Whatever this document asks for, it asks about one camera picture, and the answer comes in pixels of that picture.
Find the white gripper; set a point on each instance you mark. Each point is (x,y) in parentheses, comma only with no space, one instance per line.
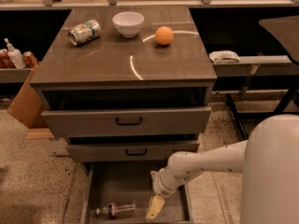
(161,184)

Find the clear plastic water bottle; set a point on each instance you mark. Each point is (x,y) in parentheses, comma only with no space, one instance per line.
(116,210)

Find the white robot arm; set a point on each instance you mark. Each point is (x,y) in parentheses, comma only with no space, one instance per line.
(268,161)

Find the bottom grey drawer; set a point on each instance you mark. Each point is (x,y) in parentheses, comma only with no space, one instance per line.
(130,182)

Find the grey drawer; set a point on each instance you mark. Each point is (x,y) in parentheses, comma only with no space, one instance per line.
(127,122)
(141,151)
(130,182)

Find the middle grey drawer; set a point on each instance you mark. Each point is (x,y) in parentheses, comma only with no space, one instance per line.
(141,151)

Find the top grey drawer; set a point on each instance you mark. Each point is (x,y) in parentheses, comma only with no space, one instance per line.
(127,122)

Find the grey drawer cabinet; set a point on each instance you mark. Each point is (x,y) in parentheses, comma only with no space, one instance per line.
(112,72)

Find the white pump bottle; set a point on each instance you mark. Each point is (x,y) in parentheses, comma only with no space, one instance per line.
(15,55)

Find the folded white cloth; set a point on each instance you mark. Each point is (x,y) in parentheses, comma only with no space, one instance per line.
(224,56)

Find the brown cardboard box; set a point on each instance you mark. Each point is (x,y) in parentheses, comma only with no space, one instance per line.
(27,106)

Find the orange fruit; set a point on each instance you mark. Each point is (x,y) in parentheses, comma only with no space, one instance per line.
(164,35)

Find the white ceramic bowl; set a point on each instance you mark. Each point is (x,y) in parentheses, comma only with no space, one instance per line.
(128,23)

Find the crushed green soda can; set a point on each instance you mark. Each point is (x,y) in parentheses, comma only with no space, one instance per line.
(84,32)

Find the red soda can at edge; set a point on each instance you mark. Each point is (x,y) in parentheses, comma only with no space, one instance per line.
(5,58)

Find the dark side table top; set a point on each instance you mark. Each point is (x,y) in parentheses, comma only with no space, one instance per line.
(286,31)

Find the black table leg frame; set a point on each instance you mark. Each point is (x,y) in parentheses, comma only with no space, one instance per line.
(280,109)

